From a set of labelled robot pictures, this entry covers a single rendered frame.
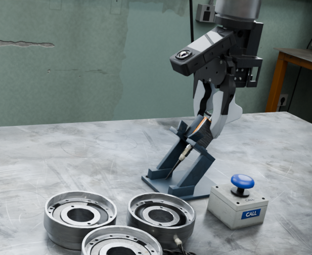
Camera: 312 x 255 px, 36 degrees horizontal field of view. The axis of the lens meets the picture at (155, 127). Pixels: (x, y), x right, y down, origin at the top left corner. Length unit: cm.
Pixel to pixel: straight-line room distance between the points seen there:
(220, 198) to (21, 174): 35
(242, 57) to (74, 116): 170
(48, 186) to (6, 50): 146
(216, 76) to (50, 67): 157
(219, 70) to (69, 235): 37
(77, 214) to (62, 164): 21
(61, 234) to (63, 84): 174
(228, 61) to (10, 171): 43
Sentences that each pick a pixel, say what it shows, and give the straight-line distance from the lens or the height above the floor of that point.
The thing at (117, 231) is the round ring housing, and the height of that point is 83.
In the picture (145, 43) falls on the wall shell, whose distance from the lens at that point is 252.
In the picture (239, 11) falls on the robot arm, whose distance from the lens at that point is 81.
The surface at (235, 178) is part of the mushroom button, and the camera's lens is 81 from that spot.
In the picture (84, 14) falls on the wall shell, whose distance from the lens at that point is 234.
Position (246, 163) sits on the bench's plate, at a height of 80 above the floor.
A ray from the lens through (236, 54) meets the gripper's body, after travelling 86.
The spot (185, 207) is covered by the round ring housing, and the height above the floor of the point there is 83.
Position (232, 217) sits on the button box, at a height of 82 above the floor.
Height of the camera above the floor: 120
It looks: 20 degrees down
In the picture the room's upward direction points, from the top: 9 degrees clockwise
